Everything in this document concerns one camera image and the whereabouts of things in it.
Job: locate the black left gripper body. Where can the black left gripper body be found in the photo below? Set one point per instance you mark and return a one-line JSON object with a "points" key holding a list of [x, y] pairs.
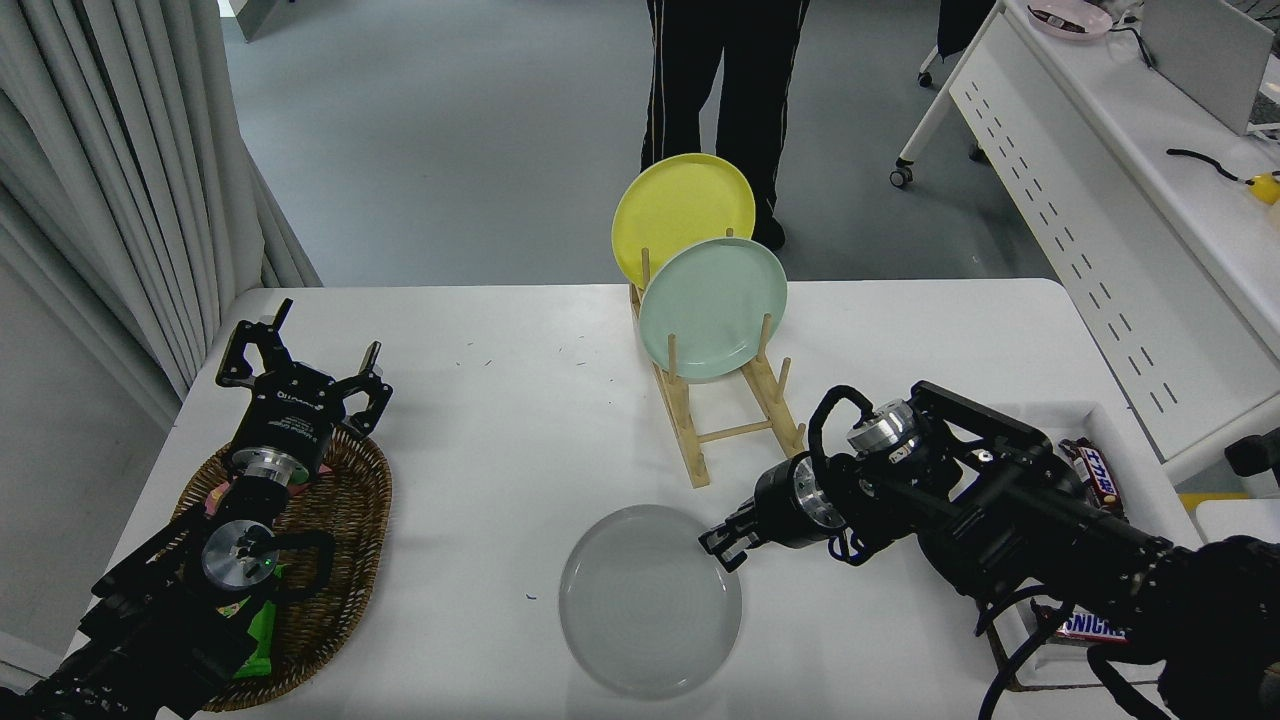
{"points": [[290, 415]]}

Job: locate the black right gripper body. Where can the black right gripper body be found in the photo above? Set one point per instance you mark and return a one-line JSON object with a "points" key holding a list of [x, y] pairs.
{"points": [[778, 505]]}

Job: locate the grey plate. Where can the grey plate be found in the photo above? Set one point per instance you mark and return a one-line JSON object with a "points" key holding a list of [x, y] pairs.
{"points": [[640, 610]]}

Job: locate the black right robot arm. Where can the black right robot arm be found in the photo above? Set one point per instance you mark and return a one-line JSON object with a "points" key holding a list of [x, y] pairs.
{"points": [[1020, 510]]}

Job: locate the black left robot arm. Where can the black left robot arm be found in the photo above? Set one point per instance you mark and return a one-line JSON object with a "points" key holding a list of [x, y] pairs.
{"points": [[150, 620]]}

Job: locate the wooden plate rack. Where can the wooden plate rack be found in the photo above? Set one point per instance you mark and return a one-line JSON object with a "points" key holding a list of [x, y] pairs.
{"points": [[700, 470]]}

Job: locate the pale green plate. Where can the pale green plate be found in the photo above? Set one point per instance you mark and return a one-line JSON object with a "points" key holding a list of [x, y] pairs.
{"points": [[710, 300]]}

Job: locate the yellow plate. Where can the yellow plate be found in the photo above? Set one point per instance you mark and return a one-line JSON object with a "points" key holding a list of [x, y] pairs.
{"points": [[675, 205]]}

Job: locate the pink snack packet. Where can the pink snack packet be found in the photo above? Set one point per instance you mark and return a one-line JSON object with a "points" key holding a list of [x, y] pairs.
{"points": [[213, 497]]}

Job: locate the brown wicker basket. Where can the brown wicker basket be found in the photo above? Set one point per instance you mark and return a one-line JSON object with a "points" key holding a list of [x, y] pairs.
{"points": [[340, 540]]}

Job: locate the green snack packet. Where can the green snack packet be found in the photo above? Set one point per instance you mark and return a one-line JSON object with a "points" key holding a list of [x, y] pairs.
{"points": [[258, 630]]}

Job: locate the grey curtain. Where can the grey curtain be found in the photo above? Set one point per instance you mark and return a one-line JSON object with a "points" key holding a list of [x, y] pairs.
{"points": [[100, 150]]}

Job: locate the Snickers chocolate bar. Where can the Snickers chocolate bar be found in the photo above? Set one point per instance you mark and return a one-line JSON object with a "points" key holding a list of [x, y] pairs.
{"points": [[1098, 475], [1090, 628]]}

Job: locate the white tray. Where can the white tray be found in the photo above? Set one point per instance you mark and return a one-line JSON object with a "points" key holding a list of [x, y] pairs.
{"points": [[1090, 418]]}

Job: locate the person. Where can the person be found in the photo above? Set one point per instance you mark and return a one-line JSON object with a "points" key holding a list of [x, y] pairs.
{"points": [[760, 80]]}

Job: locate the black device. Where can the black device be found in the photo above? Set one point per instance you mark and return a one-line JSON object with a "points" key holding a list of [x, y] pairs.
{"points": [[1255, 452]]}

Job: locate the white perforated desk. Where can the white perforated desk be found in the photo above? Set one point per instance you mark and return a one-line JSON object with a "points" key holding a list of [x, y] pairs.
{"points": [[1150, 200]]}

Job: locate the pink bowl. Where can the pink bowl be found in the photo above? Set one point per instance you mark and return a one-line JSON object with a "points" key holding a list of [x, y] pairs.
{"points": [[1068, 20]]}

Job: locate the small yellow object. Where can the small yellow object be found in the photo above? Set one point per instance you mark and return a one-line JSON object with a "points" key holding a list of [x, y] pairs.
{"points": [[1266, 188]]}

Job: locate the grey laptop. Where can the grey laptop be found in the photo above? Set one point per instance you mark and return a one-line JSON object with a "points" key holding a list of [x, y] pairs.
{"points": [[1200, 55]]}

